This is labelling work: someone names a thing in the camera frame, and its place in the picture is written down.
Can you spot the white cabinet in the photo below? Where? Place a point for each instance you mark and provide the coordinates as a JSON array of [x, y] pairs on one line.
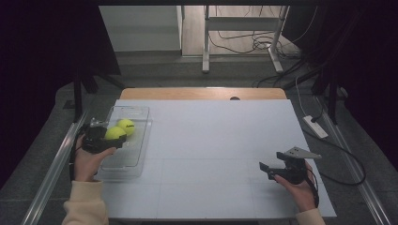
[[140, 28]]

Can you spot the person's left hand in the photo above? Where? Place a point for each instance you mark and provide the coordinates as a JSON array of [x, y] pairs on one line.
[[89, 165]]

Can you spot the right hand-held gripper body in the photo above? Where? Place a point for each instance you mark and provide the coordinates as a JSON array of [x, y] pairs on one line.
[[295, 170]]

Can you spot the black stand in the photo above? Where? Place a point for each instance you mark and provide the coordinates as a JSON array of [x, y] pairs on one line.
[[77, 93], [333, 100]]

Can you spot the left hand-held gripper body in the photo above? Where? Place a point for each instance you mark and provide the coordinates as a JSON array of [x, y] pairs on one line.
[[94, 139]]

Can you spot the yellow tennis ball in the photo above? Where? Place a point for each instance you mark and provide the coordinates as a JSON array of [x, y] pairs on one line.
[[126, 126], [115, 132]]

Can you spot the metal rail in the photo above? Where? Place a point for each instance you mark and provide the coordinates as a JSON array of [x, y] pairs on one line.
[[50, 181], [375, 206]]

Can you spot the person's right hand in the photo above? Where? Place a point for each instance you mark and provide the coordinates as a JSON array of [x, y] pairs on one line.
[[302, 195]]

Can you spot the white power strip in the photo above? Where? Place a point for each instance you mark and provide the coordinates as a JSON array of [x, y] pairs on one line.
[[316, 127]]

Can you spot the black curtain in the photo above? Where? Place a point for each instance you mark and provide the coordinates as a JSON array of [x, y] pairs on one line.
[[37, 62], [369, 62]]

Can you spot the clear plastic tray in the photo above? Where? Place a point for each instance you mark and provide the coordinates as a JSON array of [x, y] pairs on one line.
[[131, 153]]

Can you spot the white desk frame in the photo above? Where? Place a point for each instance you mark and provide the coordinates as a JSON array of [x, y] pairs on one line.
[[241, 23]]

